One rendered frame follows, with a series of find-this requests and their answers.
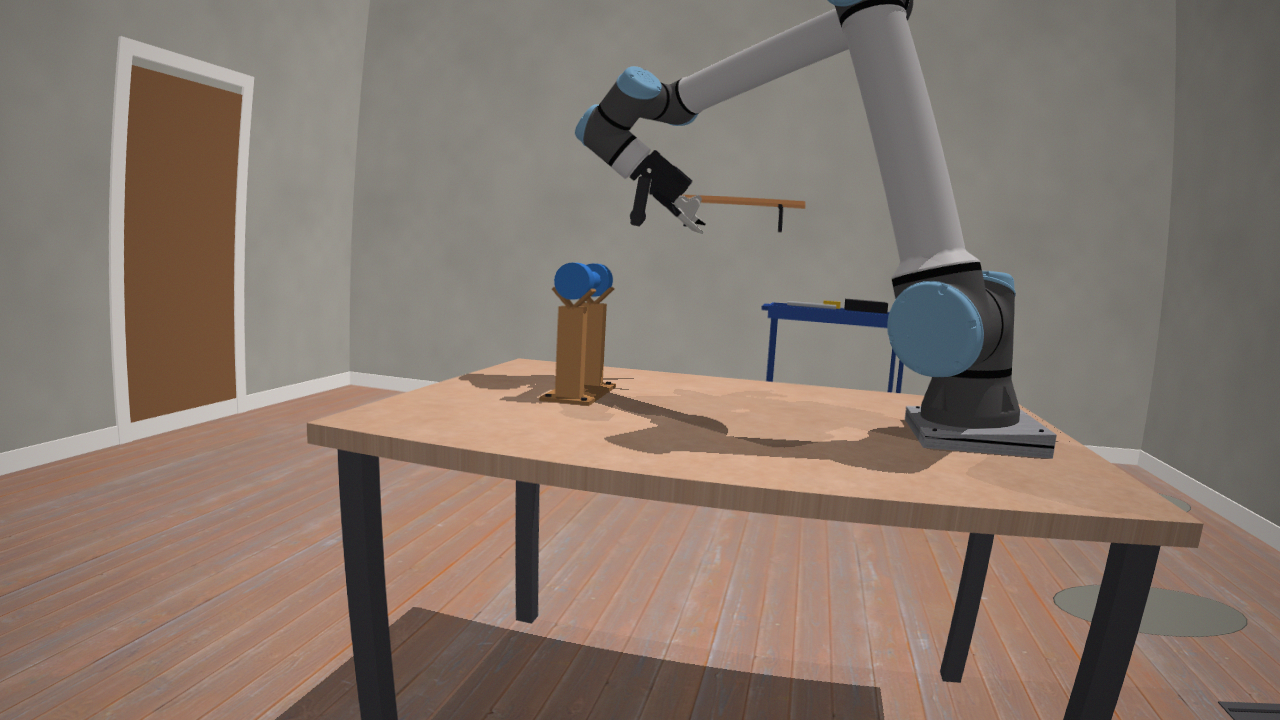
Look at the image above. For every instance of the tan rectangular base plate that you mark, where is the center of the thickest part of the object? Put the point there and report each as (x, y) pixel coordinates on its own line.
(580, 351)

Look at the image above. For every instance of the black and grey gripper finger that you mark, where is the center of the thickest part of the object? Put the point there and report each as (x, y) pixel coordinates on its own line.
(686, 213)
(695, 219)

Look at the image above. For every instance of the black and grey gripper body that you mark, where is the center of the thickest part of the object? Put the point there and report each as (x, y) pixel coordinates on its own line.
(660, 168)

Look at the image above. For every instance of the blue dumbbell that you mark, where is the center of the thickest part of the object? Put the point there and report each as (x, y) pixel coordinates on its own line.
(573, 280)

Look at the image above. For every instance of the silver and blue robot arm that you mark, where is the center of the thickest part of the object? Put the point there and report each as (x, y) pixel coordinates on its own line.
(943, 322)

